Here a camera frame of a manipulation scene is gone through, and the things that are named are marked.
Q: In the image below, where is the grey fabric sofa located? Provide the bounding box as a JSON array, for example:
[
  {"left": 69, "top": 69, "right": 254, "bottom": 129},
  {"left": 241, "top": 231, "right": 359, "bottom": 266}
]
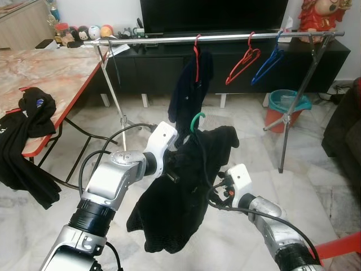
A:
[{"left": 322, "top": 79, "right": 361, "bottom": 190}]

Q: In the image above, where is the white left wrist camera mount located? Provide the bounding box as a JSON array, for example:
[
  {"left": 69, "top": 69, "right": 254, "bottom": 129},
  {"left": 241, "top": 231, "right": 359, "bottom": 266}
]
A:
[{"left": 148, "top": 121, "right": 179, "bottom": 177}]

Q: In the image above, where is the blue gold trophy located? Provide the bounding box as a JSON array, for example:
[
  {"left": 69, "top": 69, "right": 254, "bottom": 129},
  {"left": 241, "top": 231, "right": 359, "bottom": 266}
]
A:
[{"left": 47, "top": 0, "right": 60, "bottom": 24}]

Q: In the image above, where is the red gold figurine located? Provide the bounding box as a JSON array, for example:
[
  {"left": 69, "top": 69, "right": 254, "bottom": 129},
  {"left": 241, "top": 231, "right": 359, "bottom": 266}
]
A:
[{"left": 297, "top": 0, "right": 346, "bottom": 36}]

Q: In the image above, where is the green plastic hanger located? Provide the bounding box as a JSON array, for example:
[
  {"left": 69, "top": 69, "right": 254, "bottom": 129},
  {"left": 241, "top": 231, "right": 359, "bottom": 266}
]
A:
[{"left": 190, "top": 112, "right": 207, "bottom": 134}]

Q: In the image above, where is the red plastic stool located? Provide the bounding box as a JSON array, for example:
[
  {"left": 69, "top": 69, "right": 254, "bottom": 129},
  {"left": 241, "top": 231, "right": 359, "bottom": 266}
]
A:
[{"left": 312, "top": 231, "right": 361, "bottom": 271}]

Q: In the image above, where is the white tissue box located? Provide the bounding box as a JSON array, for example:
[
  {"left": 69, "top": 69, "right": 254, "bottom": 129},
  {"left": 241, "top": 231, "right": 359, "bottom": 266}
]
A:
[{"left": 279, "top": 16, "right": 297, "bottom": 43}]

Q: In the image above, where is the small black box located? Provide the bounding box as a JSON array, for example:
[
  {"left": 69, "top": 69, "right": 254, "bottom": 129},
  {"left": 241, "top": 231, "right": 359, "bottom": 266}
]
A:
[{"left": 35, "top": 38, "right": 55, "bottom": 49}]

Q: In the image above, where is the marble table red edge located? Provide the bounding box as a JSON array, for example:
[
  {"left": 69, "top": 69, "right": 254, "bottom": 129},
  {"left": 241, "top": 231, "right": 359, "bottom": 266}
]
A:
[{"left": 0, "top": 47, "right": 109, "bottom": 187}]

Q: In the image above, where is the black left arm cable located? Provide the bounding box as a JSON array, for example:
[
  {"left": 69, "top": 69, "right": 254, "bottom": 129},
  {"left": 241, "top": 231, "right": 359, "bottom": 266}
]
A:
[{"left": 78, "top": 123, "right": 156, "bottom": 198}]

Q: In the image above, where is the white round plush toy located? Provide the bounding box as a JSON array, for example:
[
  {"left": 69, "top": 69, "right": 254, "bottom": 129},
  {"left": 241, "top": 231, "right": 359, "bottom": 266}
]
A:
[{"left": 88, "top": 25, "right": 102, "bottom": 40}]

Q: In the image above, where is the black hoodie blue logo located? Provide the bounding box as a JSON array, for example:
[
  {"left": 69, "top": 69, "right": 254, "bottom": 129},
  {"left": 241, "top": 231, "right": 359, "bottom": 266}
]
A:
[{"left": 0, "top": 88, "right": 63, "bottom": 209}]

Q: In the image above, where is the red plastic hanger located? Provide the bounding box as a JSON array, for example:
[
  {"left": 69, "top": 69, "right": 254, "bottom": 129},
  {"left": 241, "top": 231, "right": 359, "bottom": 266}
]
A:
[
  {"left": 226, "top": 32, "right": 262, "bottom": 86},
  {"left": 192, "top": 34, "right": 202, "bottom": 84}
]

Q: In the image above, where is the blue plastic hanger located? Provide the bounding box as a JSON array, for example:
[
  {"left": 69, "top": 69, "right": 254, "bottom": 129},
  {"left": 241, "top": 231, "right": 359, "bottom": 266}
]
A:
[{"left": 251, "top": 30, "right": 286, "bottom": 86}]

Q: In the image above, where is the light wooden cabinet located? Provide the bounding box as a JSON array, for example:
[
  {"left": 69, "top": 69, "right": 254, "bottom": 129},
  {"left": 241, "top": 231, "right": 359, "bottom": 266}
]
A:
[{"left": 0, "top": 0, "right": 57, "bottom": 50}]

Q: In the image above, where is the silver metal clothes rack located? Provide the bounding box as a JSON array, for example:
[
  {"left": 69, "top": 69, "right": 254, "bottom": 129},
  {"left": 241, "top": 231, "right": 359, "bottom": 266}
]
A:
[{"left": 82, "top": 31, "right": 346, "bottom": 174}]

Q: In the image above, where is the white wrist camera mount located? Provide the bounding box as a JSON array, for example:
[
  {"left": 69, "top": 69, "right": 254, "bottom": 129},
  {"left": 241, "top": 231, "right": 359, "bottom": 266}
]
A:
[
  {"left": 226, "top": 164, "right": 253, "bottom": 195},
  {"left": 148, "top": 121, "right": 179, "bottom": 177}
]

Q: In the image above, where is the black round plush toy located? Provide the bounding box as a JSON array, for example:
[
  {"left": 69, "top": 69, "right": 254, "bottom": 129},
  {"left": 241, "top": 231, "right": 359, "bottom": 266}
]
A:
[{"left": 75, "top": 25, "right": 90, "bottom": 41}]

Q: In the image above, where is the navy blue shirt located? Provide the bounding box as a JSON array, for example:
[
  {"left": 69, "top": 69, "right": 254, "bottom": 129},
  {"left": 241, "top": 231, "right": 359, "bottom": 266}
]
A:
[{"left": 168, "top": 51, "right": 214, "bottom": 142}]

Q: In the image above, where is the black television cabinet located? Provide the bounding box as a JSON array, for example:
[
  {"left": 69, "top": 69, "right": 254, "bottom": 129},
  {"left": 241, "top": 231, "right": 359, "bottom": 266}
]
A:
[{"left": 90, "top": 37, "right": 351, "bottom": 109}]

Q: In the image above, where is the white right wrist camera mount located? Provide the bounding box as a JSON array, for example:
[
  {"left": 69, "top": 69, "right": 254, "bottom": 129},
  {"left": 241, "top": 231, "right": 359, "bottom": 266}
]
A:
[{"left": 226, "top": 164, "right": 253, "bottom": 195}]

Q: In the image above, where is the red bin teal rim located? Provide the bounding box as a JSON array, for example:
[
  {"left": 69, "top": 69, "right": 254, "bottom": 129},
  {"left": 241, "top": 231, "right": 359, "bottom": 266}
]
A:
[{"left": 265, "top": 89, "right": 312, "bottom": 134}]

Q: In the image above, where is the black shirt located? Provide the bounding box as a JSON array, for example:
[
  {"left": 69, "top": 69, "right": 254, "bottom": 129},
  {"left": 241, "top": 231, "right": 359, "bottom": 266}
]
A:
[{"left": 127, "top": 125, "right": 240, "bottom": 253}]

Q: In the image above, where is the orange round plush toy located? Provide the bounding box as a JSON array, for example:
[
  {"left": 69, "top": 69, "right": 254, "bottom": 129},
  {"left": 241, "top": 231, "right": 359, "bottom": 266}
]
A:
[{"left": 100, "top": 24, "right": 115, "bottom": 39}]

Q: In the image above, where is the black flat television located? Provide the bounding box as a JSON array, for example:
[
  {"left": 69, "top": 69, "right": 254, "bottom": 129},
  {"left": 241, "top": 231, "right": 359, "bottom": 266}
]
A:
[{"left": 140, "top": 0, "right": 289, "bottom": 33}]

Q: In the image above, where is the white paper sheet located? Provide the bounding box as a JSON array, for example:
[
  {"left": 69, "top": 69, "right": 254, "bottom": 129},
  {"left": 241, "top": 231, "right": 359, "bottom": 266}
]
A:
[{"left": 106, "top": 43, "right": 131, "bottom": 57}]

